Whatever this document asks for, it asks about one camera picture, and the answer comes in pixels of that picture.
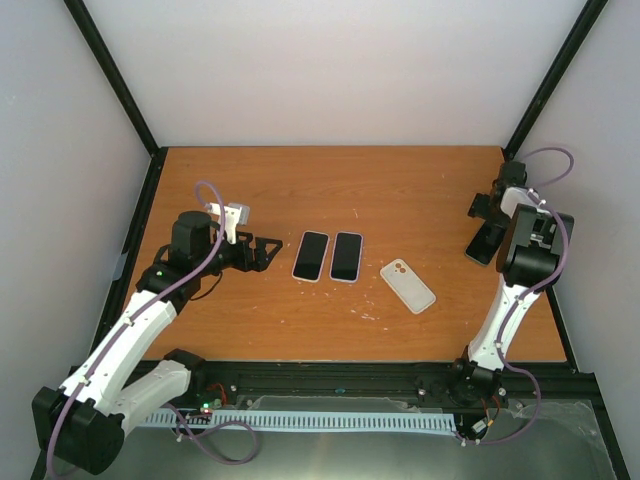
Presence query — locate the light blue cable duct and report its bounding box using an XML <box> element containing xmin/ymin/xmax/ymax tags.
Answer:
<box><xmin>139</xmin><ymin>409</ymin><xmax>459</xmax><ymax>432</ymax></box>

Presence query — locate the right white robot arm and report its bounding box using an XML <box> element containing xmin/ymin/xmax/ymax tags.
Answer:
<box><xmin>448</xmin><ymin>161</ymin><xmax>575</xmax><ymax>406</ymax></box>

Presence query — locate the right black frame post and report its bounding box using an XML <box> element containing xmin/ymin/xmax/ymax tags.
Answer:
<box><xmin>502</xmin><ymin>0</ymin><xmax>609</xmax><ymax>162</ymax></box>

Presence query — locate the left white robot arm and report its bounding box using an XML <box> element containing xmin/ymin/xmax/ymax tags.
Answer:
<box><xmin>32</xmin><ymin>204</ymin><xmax>283</xmax><ymax>476</ymax></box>

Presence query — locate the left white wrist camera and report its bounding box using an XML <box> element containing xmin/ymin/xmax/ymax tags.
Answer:
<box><xmin>205</xmin><ymin>203</ymin><xmax>250</xmax><ymax>244</ymax></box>

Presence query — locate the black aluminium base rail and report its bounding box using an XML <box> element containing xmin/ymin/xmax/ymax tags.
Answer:
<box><xmin>134</xmin><ymin>360</ymin><xmax>596</xmax><ymax>416</ymax></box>

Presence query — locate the lavender phone case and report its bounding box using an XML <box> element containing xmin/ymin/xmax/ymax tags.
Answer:
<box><xmin>328</xmin><ymin>231</ymin><xmax>364</xmax><ymax>285</ymax></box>

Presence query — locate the clear white phone case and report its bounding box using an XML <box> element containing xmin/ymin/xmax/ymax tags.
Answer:
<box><xmin>291</xmin><ymin>230</ymin><xmax>331</xmax><ymax>284</ymax></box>

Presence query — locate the black frame post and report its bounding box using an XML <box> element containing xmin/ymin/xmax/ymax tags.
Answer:
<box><xmin>502</xmin><ymin>0</ymin><xmax>609</xmax><ymax>162</ymax></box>
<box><xmin>63</xmin><ymin>0</ymin><xmax>169</xmax><ymax>156</ymax></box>

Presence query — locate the black phone green edge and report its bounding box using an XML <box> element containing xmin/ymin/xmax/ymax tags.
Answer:
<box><xmin>465</xmin><ymin>222</ymin><xmax>505</xmax><ymax>266</ymax></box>

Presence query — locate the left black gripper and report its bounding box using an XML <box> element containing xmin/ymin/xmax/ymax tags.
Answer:
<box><xmin>196</xmin><ymin>230</ymin><xmax>282</xmax><ymax>276</ymax></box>

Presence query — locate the left black frame post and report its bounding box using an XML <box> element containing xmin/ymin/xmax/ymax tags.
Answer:
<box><xmin>63</xmin><ymin>0</ymin><xmax>169</xmax><ymax>156</ymax></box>

